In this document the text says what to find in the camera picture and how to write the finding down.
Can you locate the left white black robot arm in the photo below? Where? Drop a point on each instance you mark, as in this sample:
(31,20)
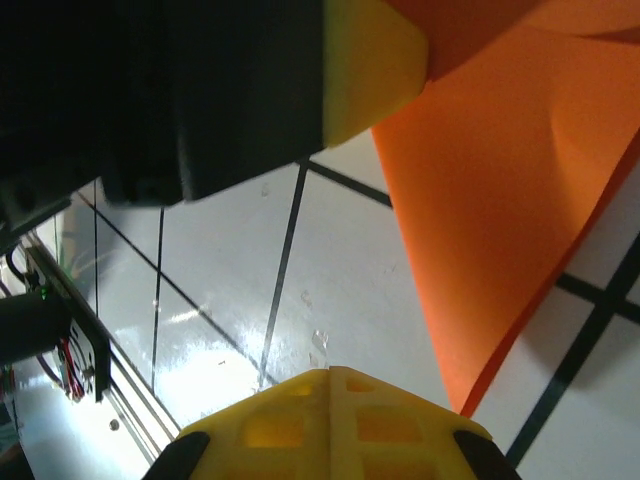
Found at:
(27,327)

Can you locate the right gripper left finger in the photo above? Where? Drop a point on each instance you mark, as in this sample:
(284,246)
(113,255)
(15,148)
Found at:
(270,435)

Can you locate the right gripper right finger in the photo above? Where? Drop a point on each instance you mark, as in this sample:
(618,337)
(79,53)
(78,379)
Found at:
(390,435)

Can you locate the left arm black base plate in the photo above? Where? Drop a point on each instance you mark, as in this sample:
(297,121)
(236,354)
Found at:
(82,325)

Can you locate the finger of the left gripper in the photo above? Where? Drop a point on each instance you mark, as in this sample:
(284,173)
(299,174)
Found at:
(280,75)

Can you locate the orange square paper sheet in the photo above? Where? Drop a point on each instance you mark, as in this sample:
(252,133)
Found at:
(475,200)

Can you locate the long aluminium frame rail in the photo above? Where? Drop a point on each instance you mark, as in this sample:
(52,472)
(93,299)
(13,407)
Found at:
(137,417)

